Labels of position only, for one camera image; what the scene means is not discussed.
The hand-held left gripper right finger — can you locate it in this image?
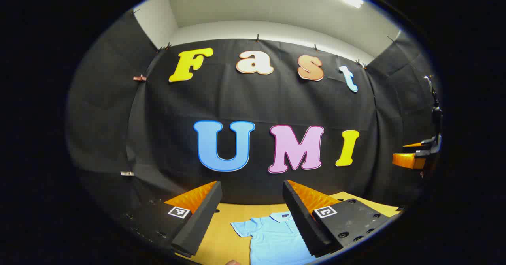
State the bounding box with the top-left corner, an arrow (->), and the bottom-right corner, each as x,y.
282,180 -> 399,257

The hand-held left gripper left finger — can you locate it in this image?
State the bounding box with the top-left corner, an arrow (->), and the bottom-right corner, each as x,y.
119,180 -> 223,257

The light blue T-shirt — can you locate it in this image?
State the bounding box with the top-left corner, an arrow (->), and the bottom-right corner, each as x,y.
230,212 -> 317,265

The black backdrop cloth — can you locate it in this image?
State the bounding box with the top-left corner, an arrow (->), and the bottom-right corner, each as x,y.
66,10 -> 441,218

